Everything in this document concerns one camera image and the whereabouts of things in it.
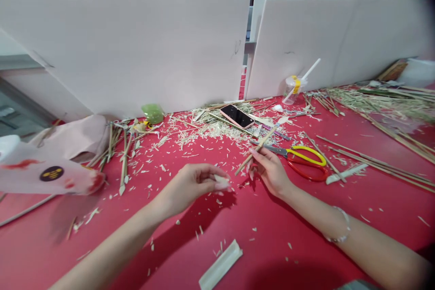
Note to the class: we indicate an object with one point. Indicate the long thin bamboo rod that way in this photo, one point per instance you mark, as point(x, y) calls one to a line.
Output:
point(27, 210)

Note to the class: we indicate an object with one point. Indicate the person's right hand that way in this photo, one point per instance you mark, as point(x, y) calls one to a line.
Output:
point(273, 172)

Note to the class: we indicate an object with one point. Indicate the short split bamboo piece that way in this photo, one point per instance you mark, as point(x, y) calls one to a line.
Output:
point(346, 173)

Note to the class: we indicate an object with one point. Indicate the white foam board with scuff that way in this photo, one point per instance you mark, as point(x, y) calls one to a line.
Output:
point(333, 42)

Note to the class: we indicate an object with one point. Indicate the flat pale bamboo strip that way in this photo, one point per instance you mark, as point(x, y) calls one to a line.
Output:
point(221, 267)

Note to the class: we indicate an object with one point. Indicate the large white foam board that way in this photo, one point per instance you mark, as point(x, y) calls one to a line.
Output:
point(136, 52)

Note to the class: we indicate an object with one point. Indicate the pile of long bamboo strips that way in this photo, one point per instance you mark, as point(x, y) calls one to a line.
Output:
point(380, 110)

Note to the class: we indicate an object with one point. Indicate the bundle of bamboo arrow sticks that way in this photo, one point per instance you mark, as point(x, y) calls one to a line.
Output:
point(124, 147)

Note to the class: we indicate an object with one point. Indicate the phone in pink case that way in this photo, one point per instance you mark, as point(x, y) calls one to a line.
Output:
point(237, 116)

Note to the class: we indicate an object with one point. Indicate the wooden box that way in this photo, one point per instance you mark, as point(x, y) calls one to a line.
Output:
point(393, 70)

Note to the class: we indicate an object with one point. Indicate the green glass jar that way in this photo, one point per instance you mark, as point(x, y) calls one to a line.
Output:
point(153, 113)

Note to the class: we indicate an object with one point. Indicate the small pale bamboo chip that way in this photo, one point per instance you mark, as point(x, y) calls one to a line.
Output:
point(221, 179)

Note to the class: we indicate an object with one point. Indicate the clear plastic cup with straw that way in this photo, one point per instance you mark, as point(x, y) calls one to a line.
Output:
point(293, 90)

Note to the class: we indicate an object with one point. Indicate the thin bamboo stick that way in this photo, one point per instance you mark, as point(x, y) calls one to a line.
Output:
point(256, 150)

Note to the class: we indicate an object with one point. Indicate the small yellow toy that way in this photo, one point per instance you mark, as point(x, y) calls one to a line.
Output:
point(144, 125)

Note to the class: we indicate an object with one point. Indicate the pile of bamboo shavings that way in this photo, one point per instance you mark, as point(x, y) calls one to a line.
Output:
point(210, 130)

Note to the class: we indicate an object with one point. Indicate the pink plastic bag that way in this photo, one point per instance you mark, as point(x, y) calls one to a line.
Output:
point(76, 135)

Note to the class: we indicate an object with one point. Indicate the person's left hand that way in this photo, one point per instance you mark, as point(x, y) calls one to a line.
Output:
point(188, 188)

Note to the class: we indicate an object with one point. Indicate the white paper bag red print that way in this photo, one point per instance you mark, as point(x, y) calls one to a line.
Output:
point(44, 172)

